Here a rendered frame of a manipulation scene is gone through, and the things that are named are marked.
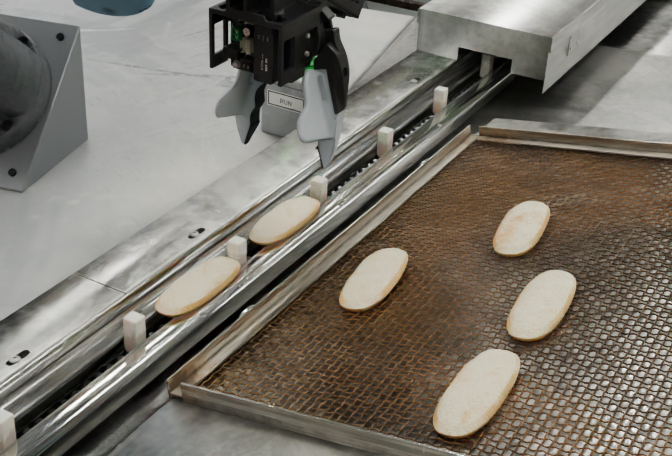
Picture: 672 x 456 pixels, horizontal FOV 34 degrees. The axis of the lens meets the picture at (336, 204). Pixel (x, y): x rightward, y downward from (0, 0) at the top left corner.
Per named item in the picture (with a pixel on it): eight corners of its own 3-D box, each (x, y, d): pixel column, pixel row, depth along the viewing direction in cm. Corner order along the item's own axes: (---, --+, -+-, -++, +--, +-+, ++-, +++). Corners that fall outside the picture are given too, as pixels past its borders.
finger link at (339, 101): (304, 118, 94) (278, 21, 91) (315, 111, 95) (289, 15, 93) (350, 113, 91) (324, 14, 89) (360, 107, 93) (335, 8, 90)
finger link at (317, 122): (295, 187, 92) (266, 84, 89) (330, 162, 97) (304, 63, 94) (325, 186, 91) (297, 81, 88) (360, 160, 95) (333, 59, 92)
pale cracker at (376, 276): (374, 250, 89) (373, 238, 89) (418, 254, 88) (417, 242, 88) (328, 310, 81) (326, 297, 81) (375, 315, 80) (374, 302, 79)
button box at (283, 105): (292, 135, 133) (294, 50, 128) (347, 151, 130) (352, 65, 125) (255, 159, 127) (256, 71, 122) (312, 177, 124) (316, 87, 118)
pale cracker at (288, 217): (296, 195, 106) (296, 185, 106) (329, 206, 105) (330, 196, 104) (238, 238, 99) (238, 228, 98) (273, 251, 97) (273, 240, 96)
